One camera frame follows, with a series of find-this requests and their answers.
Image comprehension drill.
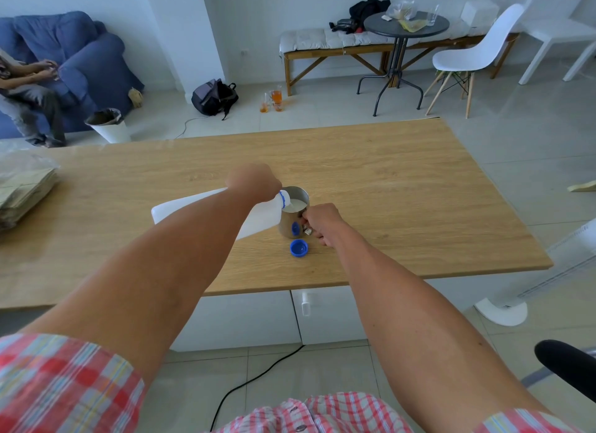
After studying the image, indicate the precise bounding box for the person's right hand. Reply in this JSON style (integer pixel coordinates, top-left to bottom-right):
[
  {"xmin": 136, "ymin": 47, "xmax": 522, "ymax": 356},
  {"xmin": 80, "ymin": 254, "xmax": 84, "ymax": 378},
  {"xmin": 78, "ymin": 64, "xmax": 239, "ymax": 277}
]
[{"xmin": 302, "ymin": 203, "xmax": 348, "ymax": 248}]

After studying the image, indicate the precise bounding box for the person's left hand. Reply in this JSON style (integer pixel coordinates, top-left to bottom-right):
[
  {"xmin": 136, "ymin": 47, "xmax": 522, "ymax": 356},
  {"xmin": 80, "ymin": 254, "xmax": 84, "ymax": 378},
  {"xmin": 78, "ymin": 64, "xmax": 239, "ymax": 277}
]
[{"xmin": 226, "ymin": 163, "xmax": 283, "ymax": 205}]

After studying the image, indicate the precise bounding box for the steel milk pitcher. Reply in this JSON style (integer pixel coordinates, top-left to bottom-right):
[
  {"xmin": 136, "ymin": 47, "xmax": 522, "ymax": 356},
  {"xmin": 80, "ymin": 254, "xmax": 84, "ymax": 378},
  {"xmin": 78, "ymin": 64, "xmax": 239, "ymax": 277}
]
[{"xmin": 278, "ymin": 186, "xmax": 314, "ymax": 239}]

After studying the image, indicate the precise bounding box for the white plastic milk bottle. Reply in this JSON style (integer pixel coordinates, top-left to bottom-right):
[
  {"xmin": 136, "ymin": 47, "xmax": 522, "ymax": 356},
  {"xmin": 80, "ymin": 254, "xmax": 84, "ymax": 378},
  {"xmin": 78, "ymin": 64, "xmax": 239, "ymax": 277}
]
[{"xmin": 151, "ymin": 187, "xmax": 292, "ymax": 241}]

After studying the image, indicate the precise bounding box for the person's left forearm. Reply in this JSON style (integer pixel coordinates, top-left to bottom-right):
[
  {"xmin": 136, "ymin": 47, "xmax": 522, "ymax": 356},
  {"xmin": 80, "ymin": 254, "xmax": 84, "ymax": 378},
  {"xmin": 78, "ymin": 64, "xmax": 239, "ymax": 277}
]
[{"xmin": 21, "ymin": 186, "xmax": 256, "ymax": 383}]

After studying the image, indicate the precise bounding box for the person's right forearm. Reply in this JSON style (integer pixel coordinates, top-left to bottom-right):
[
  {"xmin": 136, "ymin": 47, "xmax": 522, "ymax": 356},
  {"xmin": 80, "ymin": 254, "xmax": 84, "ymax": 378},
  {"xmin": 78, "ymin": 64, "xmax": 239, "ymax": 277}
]
[{"xmin": 332, "ymin": 223, "xmax": 551, "ymax": 420}]

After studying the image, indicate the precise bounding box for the black backpack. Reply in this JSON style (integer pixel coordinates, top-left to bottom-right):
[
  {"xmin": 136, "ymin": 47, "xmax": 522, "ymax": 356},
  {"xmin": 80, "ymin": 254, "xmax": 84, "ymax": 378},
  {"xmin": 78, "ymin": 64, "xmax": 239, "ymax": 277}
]
[{"xmin": 191, "ymin": 78, "xmax": 239, "ymax": 121}]

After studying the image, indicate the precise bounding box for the white cabinet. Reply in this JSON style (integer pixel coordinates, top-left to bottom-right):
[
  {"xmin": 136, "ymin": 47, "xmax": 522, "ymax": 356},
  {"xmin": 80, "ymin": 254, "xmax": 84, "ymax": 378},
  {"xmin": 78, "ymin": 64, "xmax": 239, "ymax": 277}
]
[{"xmin": 169, "ymin": 279, "xmax": 467, "ymax": 353}]

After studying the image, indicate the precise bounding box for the wooden bench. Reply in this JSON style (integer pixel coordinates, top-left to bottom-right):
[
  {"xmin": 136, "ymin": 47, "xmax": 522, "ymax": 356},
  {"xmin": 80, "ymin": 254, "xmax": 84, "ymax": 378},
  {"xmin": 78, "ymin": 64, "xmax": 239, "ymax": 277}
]
[{"xmin": 281, "ymin": 32, "xmax": 520, "ymax": 97}]

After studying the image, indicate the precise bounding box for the white trash bin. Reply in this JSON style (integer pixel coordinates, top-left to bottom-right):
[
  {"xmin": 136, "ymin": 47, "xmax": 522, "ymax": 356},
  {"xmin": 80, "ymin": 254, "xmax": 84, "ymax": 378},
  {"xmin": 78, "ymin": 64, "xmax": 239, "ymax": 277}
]
[{"xmin": 84, "ymin": 108, "xmax": 132, "ymax": 144}]

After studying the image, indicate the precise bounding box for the black clothing pile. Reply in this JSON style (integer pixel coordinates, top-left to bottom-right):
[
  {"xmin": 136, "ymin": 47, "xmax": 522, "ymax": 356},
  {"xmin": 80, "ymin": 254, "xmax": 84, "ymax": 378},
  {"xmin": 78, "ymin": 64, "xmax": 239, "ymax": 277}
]
[{"xmin": 349, "ymin": 0, "xmax": 392, "ymax": 32}]

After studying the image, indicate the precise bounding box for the round dark metal table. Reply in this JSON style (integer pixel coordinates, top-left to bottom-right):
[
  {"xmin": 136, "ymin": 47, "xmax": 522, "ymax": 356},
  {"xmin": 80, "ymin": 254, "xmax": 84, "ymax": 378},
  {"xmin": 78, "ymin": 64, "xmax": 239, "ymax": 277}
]
[{"xmin": 356, "ymin": 11, "xmax": 451, "ymax": 117}]

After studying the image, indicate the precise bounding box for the white standing fan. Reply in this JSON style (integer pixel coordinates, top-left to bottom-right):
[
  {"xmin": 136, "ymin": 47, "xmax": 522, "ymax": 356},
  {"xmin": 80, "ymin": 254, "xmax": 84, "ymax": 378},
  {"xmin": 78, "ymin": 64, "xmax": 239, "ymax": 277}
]
[{"xmin": 473, "ymin": 218, "xmax": 596, "ymax": 328}]

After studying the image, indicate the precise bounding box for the clear plastic bag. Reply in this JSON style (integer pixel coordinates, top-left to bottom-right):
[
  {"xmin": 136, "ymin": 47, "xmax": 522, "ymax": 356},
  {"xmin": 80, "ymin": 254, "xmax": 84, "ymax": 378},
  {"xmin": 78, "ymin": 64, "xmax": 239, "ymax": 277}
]
[{"xmin": 385, "ymin": 0, "xmax": 416, "ymax": 20}]

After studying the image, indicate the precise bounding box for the blue sofa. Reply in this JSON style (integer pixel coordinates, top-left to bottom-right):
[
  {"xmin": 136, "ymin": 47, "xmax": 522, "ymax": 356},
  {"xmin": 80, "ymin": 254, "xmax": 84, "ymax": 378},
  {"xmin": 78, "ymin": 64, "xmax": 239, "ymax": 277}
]
[{"xmin": 0, "ymin": 11, "xmax": 145, "ymax": 141}]

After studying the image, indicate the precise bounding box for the white plastic chair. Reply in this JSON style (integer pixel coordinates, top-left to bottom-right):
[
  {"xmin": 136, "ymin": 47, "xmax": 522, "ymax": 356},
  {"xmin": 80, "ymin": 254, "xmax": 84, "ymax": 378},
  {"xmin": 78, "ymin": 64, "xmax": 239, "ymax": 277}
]
[{"xmin": 424, "ymin": 3, "xmax": 526, "ymax": 120}]

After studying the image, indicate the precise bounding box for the stack of brown paper bags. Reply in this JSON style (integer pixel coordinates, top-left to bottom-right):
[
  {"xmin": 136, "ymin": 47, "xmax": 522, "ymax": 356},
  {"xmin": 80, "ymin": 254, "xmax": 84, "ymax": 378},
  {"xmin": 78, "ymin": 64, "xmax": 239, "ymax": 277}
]
[{"xmin": 0, "ymin": 140, "xmax": 61, "ymax": 232}]

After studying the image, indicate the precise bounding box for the white box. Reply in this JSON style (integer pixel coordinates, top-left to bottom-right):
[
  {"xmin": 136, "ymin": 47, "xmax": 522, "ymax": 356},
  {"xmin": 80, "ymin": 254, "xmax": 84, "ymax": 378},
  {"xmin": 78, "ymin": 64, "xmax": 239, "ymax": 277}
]
[{"xmin": 460, "ymin": 0, "xmax": 500, "ymax": 28}]

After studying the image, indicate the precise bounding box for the black chair armrest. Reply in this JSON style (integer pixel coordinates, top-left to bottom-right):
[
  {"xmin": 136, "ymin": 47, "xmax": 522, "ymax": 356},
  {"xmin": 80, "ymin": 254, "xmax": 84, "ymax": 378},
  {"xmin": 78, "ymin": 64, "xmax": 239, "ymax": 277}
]
[{"xmin": 534, "ymin": 339, "xmax": 596, "ymax": 397}]

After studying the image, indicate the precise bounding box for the red plaid shirt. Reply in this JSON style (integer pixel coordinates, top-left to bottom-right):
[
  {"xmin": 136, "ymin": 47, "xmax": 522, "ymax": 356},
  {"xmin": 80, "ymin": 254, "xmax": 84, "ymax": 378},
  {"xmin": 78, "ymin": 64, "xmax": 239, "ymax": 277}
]
[{"xmin": 0, "ymin": 333, "xmax": 584, "ymax": 433}]

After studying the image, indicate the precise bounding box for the white side table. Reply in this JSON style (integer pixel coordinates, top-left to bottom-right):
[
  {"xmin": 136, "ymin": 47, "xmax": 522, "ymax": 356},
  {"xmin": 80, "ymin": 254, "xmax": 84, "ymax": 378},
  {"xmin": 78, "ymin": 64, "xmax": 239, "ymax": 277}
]
[{"xmin": 517, "ymin": 0, "xmax": 596, "ymax": 86}]

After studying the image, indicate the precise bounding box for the grey thin cable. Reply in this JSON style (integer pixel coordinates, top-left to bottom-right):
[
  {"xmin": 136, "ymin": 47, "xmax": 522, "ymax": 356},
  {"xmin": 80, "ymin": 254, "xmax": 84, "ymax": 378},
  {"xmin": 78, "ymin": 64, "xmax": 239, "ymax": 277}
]
[{"xmin": 173, "ymin": 115, "xmax": 202, "ymax": 141}]

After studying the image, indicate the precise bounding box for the black floor cable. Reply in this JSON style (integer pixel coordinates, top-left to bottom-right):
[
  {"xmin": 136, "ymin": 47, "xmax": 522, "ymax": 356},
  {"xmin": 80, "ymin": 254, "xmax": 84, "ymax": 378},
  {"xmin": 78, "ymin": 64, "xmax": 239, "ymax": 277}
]
[{"xmin": 209, "ymin": 344, "xmax": 306, "ymax": 433}]

